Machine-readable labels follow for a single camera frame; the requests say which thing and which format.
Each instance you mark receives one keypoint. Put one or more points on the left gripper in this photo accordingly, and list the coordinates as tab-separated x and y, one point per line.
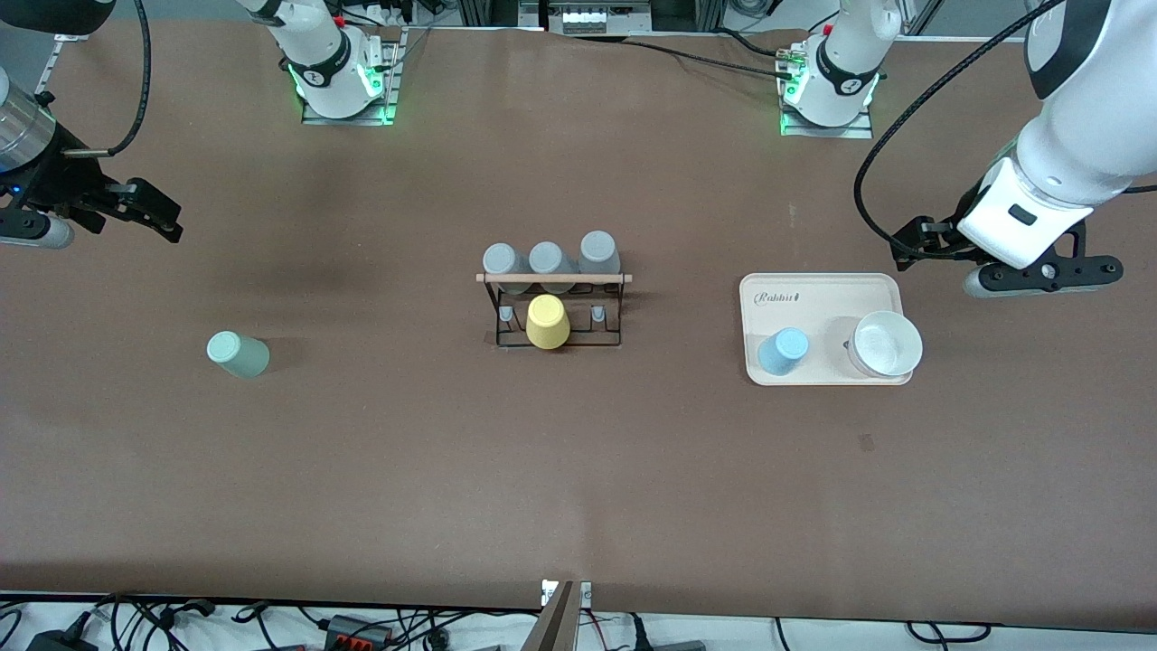
940	233

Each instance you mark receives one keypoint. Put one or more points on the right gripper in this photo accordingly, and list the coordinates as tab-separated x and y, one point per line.
56	185

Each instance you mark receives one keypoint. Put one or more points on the green cup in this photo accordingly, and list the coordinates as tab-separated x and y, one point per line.
237	354

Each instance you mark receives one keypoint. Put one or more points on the blue cup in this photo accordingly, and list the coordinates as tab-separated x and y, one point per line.
782	353

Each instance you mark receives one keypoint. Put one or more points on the white bowl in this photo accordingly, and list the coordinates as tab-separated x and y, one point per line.
888	344

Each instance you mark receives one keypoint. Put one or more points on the beige plastic tray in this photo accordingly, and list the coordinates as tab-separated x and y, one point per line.
813	303

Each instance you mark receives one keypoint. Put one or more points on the grey cup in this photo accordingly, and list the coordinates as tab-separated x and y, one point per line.
504	262
548	260
598	251

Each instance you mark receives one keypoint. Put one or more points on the yellow cup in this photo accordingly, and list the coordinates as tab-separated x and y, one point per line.
548	324

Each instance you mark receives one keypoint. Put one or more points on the white power strip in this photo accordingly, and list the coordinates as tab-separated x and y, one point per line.
597	16

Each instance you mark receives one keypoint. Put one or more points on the black power adapter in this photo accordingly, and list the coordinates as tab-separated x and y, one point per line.
59	640

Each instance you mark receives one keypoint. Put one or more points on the black red connector block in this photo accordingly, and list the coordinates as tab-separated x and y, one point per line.
357	631

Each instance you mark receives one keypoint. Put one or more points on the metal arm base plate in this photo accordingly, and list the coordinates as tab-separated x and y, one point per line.
390	86
859	131

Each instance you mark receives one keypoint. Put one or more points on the wooden stand post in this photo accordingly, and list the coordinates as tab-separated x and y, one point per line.
553	624

